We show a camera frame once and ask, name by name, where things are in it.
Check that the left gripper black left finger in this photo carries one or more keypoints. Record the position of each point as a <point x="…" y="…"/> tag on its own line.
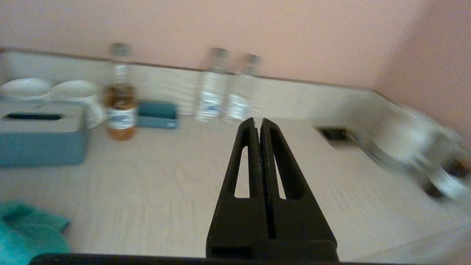
<point x="239" y="221"/>

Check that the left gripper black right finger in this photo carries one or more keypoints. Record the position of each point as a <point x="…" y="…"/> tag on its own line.
<point x="298" y="221"/>

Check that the green cloth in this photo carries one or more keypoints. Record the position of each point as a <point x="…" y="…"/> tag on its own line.
<point x="25" y="235"/>

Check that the black socket panel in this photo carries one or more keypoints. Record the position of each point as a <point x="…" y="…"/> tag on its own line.
<point x="334" y="134"/>

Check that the kettle base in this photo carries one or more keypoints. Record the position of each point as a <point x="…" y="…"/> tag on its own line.
<point x="368" y="147"/>

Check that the clear water bottle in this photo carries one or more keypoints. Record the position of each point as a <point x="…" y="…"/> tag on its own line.
<point x="239" y="99"/>
<point x="210" y="95"/>

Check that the small teal tray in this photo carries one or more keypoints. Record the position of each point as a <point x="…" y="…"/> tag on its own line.
<point x="158" y="115"/>

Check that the white electric kettle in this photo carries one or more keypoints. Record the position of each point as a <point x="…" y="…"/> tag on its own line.
<point x="415" y="140"/>

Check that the amber tea bottle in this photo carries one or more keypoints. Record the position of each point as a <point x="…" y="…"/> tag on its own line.
<point x="120" y="110"/>

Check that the blue-grey tissue box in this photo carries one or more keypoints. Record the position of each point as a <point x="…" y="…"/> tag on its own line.
<point x="40" y="136"/>

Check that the white cup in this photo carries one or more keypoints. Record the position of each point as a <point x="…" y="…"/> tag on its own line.
<point x="24" y="88"/>

